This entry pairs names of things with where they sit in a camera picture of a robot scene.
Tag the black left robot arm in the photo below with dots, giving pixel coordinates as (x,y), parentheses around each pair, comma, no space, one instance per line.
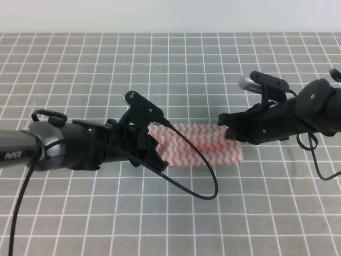
(79,145)

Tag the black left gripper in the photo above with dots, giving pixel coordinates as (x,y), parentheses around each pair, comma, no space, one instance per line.
(137,142)

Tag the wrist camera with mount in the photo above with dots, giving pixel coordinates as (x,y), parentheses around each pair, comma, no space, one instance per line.
(141,112)
(269,87)

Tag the grey grid tablecloth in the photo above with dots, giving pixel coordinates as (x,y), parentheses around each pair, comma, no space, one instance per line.
(273,203)

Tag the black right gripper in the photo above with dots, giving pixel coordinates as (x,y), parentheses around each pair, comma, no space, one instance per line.
(257,127)

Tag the pink white wavy striped towel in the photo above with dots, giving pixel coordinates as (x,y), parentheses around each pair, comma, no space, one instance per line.
(209,139)

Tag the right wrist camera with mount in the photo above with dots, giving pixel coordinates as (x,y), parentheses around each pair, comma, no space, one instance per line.
(269,87)

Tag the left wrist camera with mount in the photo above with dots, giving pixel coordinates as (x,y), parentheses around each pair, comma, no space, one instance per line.
(141,112)

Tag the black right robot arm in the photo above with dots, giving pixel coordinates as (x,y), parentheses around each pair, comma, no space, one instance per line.
(315,109)

